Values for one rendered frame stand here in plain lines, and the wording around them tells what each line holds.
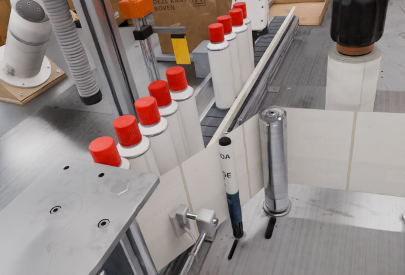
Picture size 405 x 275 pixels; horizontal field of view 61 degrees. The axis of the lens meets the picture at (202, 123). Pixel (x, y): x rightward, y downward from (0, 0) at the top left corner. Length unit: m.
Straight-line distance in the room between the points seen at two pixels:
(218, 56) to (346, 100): 0.29
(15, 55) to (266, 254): 1.01
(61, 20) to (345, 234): 0.51
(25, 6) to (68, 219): 0.82
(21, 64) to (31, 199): 1.00
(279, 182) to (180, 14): 0.84
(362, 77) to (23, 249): 0.54
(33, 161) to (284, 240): 0.67
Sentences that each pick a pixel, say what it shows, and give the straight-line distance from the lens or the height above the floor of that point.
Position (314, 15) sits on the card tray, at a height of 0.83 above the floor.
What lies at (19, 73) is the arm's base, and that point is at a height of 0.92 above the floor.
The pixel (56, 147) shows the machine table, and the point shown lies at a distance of 0.99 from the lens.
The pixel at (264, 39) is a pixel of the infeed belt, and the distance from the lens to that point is 1.23.
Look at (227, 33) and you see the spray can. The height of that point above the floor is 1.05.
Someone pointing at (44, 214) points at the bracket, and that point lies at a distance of 0.30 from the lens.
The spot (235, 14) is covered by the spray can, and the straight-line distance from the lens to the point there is 0.85.
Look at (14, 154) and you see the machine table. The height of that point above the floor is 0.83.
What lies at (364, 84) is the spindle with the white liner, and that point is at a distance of 0.64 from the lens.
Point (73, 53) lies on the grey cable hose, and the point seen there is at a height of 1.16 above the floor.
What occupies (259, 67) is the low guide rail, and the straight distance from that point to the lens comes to 0.95.
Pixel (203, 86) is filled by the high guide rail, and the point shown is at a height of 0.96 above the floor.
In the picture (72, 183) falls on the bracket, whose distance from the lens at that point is 0.31.
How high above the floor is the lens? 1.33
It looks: 34 degrees down
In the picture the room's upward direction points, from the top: 11 degrees counter-clockwise
